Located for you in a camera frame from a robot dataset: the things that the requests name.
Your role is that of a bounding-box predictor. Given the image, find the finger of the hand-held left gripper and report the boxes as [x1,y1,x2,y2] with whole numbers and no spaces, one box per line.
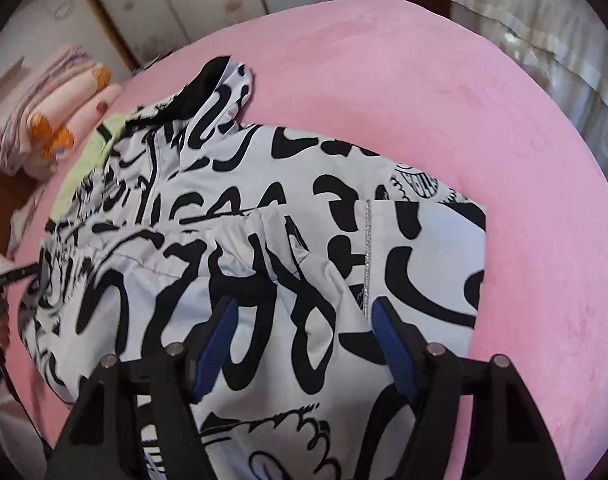
[0,260,42,297]

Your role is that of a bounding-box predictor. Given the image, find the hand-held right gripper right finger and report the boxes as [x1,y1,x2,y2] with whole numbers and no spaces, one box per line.
[371,296,567,480]

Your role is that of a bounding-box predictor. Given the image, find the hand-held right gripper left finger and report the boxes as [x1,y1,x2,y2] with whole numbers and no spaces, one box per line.
[44,295,239,480]

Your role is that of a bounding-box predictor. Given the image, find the black and white printed jacket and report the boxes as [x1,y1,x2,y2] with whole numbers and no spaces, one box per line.
[18,57,487,480]

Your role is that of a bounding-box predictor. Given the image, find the light green garment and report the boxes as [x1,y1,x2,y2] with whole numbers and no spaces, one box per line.
[46,112,134,222]

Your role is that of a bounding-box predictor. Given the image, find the folded bear print quilt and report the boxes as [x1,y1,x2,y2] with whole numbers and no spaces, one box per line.
[24,62,125,179]

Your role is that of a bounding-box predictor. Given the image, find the folded pink striped quilt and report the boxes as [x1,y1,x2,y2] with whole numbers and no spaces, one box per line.
[0,44,92,171]

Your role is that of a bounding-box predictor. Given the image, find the pink bed blanket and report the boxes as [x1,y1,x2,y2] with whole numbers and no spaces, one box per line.
[4,0,608,480]

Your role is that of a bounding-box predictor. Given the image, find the wooden wall shelf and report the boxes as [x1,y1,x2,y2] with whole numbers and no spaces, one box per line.
[0,56,25,107]

